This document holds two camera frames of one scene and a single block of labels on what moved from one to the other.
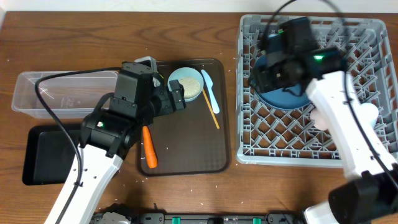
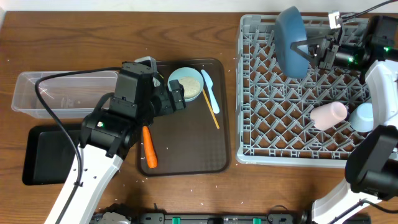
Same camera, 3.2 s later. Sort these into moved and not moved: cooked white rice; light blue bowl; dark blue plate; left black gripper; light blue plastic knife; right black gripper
Moved: right black gripper; dark blue plate
Not moved: left black gripper; cooked white rice; light blue bowl; light blue plastic knife
